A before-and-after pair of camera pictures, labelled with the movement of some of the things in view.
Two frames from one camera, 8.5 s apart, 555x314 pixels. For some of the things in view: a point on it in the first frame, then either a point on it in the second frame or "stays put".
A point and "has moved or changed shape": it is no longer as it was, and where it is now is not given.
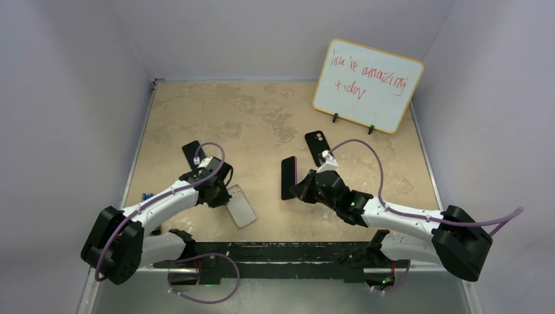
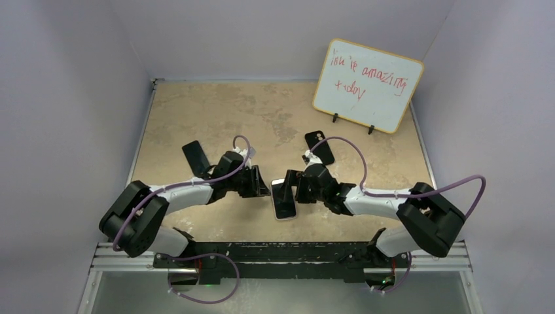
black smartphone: [288, 176] has moved or changed shape
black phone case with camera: [317, 144] stays put
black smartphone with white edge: [241, 210] to [284, 204]
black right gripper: [303, 190] stays put
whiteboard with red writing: [365, 84] stays put
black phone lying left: [190, 150] stays put
